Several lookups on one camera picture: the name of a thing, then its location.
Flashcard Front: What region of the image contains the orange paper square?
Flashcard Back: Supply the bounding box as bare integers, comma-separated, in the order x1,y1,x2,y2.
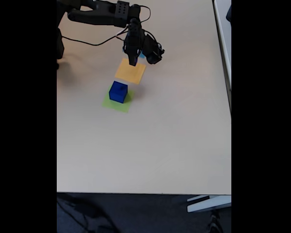
114,57,147,85

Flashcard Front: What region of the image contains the blue paper square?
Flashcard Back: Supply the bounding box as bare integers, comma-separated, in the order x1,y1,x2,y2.
121,46,146,59

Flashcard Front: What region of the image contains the green paper square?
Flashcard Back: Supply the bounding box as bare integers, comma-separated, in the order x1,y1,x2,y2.
101,88,135,114

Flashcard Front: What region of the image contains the black camera box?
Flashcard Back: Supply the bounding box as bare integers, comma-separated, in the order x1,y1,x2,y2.
143,33,165,65

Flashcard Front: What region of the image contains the white side table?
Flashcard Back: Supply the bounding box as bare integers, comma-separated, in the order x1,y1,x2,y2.
212,0,232,117

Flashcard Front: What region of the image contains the white table foot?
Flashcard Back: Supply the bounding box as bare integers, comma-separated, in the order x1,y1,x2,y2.
186,195,232,213

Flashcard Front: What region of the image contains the large blue cube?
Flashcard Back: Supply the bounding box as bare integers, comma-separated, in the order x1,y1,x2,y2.
108,81,129,104

